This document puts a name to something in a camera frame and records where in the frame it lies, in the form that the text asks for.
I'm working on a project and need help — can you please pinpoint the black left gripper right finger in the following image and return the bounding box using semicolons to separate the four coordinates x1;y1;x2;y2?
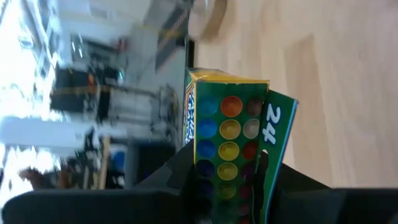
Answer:
267;162;398;224

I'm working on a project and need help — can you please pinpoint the green yellow crayon box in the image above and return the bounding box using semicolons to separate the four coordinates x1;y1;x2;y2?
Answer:
182;67;300;224

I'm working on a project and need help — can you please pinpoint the white shade wooden base lamp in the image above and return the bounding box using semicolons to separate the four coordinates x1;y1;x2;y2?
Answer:
187;0;228;42

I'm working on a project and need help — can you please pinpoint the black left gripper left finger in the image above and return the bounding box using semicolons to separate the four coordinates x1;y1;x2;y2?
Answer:
1;141;197;224

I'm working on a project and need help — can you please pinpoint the black aluminium table frame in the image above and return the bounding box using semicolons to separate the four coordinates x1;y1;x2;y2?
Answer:
185;39;197;69

